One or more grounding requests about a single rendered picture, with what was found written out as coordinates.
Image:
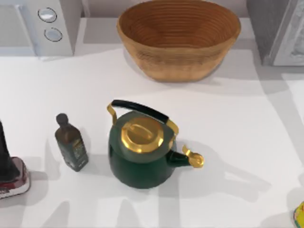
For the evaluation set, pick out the dark olive oil bottle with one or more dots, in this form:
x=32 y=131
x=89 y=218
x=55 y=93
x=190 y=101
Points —
x=72 y=145

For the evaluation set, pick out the pale microwave oven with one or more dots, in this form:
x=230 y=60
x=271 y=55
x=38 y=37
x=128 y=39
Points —
x=28 y=28

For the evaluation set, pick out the yellow and green object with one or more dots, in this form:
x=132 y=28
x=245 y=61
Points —
x=300 y=212

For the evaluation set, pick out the green and gold kettle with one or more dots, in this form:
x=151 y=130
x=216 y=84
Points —
x=140 y=154

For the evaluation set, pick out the wooden basket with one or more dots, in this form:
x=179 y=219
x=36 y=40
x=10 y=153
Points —
x=178 y=45

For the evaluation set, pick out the round microwave knob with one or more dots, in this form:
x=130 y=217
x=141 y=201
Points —
x=53 y=34
x=47 y=14

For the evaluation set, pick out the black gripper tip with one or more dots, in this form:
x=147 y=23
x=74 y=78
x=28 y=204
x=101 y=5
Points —
x=4 y=154

